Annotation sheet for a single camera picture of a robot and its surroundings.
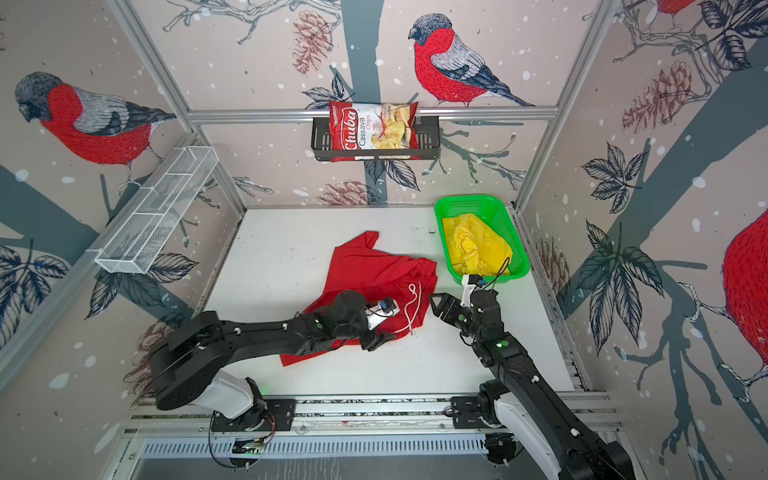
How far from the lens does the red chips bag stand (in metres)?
0.87

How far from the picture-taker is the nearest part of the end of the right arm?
626 mm

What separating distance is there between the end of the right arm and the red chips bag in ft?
1.59
